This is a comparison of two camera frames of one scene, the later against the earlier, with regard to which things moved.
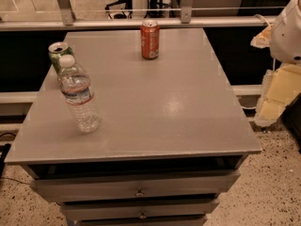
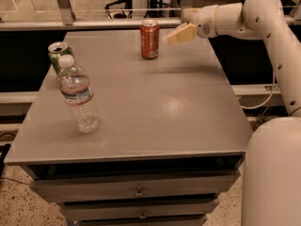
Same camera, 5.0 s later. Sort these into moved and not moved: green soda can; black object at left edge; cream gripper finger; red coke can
Moved: cream gripper finger
Not moved: red coke can; green soda can; black object at left edge
